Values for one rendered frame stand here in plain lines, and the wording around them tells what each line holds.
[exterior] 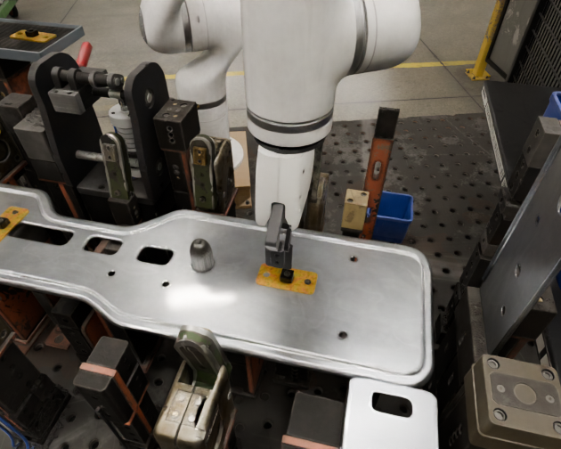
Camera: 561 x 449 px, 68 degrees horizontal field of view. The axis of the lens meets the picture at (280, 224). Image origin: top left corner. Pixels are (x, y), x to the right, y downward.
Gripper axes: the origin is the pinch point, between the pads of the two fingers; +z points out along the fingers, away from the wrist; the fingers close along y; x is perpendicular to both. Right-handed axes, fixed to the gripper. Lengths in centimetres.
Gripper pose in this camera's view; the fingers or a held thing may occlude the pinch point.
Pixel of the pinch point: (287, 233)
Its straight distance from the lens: 53.0
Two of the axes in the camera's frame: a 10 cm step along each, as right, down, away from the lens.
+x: 9.7, 1.6, -1.6
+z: 0.0, 7.0, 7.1
